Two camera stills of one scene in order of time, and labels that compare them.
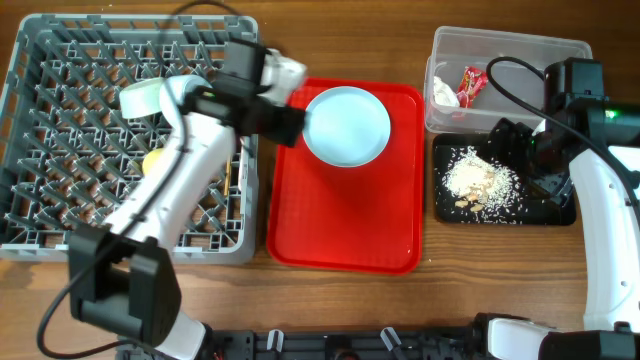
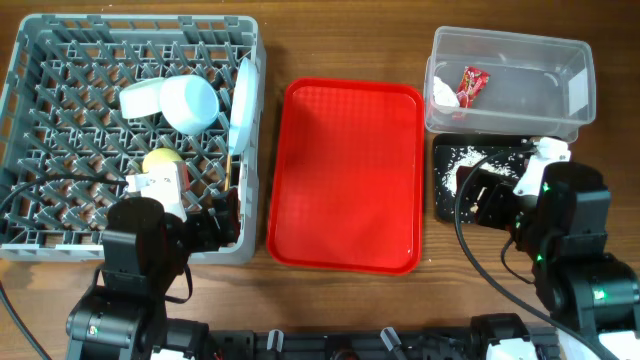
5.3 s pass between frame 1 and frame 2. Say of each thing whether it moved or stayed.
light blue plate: moved
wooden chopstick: stayed
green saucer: stayed
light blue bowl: stayed
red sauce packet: stayed
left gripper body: moved
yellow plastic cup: stayed
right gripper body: moved
